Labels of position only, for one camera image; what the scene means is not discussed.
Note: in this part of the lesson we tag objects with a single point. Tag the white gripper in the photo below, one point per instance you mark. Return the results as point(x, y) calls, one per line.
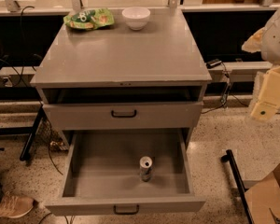
point(277, 40)

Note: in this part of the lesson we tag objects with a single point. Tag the silver redbull can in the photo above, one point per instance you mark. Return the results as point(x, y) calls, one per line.
point(146, 164)

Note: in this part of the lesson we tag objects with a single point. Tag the closed grey upper drawer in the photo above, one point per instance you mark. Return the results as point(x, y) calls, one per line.
point(123, 116)

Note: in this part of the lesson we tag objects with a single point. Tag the grey drawer cabinet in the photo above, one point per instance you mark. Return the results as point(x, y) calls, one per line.
point(158, 64)

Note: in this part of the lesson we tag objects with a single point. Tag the open grey lower drawer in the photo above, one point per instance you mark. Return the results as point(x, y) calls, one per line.
point(102, 175)

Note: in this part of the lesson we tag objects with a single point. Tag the black power adapter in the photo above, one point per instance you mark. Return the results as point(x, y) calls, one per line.
point(214, 63)

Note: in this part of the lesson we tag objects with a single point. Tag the black metal stand bar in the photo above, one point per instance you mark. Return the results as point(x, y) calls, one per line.
point(229, 157)

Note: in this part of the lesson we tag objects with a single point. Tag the cardboard box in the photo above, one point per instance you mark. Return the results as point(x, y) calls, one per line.
point(263, 199)

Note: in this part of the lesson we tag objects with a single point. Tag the white bowl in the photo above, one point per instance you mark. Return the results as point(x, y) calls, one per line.
point(136, 18)

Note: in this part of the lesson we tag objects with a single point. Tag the green chip bag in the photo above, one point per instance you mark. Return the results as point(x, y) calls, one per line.
point(90, 19)

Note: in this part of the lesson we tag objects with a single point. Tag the black table leg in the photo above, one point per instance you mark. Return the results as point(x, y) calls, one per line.
point(25, 154)

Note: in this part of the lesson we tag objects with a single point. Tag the tan sneaker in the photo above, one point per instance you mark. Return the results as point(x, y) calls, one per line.
point(12, 206)

